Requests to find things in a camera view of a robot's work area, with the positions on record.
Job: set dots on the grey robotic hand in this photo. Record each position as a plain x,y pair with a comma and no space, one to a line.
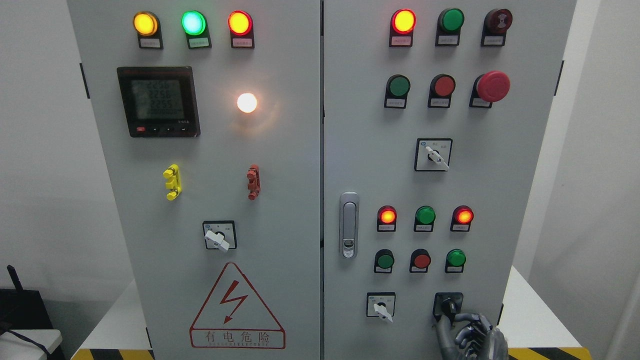
478,340

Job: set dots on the black rotary knob switch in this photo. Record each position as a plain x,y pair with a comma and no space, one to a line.
447,304

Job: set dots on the yellow black hazard tape right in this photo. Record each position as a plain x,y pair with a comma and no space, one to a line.
549,353

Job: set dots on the yellow black hazard tape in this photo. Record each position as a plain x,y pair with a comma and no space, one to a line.
112,354
549,353

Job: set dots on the green lamp bottom right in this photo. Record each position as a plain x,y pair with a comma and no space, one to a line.
455,261

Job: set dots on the red push button lower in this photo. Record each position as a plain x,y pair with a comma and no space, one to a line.
420,261

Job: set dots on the red push button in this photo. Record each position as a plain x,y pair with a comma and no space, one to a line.
441,89
420,261

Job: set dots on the green push button lower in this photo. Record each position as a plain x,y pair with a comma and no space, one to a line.
384,261

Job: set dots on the green push button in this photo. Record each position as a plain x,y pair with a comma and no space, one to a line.
384,261
396,92

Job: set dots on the red lamp lower right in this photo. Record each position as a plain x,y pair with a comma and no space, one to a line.
461,219

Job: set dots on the green lamp lower middle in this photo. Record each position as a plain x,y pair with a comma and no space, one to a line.
424,219

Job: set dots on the red lamp lower left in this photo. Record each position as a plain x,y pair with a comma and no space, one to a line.
386,219

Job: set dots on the grey right cabinet door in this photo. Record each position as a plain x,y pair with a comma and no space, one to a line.
370,150

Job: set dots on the grey cabinet door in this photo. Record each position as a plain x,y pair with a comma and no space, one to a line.
370,150
278,233

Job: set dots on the red high voltage warning sticker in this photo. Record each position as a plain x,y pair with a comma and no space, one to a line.
234,316

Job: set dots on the red emergency stop button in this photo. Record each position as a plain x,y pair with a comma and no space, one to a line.
488,88

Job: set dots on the red push button upper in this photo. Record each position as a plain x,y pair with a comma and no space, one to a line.
441,89

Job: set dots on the green push button upper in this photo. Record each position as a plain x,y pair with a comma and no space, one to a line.
396,92

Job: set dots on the red terminal connector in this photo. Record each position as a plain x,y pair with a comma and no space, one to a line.
253,182

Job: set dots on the dark red buzzer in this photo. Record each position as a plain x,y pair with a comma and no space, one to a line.
495,26

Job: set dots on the green lamp right top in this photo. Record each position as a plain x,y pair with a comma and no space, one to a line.
448,28

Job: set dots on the lit red lamp right top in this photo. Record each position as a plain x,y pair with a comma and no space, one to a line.
402,25

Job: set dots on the glowing white lamp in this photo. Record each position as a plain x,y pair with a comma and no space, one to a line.
247,102

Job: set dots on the yellow terminal connector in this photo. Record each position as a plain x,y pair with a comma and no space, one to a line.
173,182

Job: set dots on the grey left cabinet door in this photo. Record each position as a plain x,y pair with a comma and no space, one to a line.
278,233

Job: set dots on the yellow black hazard tape left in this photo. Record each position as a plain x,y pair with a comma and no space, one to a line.
112,354

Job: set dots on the lit red lamp left door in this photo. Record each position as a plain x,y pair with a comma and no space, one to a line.
241,25

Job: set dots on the black digital power meter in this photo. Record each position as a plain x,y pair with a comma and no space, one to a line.
159,101

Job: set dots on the lit green indicator lamp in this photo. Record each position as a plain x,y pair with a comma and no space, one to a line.
195,26

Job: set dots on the yellow indicator lamp top left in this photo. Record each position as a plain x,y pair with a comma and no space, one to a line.
148,29

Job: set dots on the black device with antenna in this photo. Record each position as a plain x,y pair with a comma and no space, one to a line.
23,309

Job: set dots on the white selector switch lower right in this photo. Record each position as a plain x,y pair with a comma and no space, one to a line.
381,305

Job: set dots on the white selector switch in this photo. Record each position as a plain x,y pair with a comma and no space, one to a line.
432,154
381,305

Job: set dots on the silver door handle lock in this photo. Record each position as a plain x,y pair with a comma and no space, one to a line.
348,224

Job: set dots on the white selector switch upper right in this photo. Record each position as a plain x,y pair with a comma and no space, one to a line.
432,154

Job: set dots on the white selector switch left door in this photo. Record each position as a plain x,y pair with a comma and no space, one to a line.
220,234

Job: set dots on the white box with cable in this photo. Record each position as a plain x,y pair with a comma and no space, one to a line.
14,348

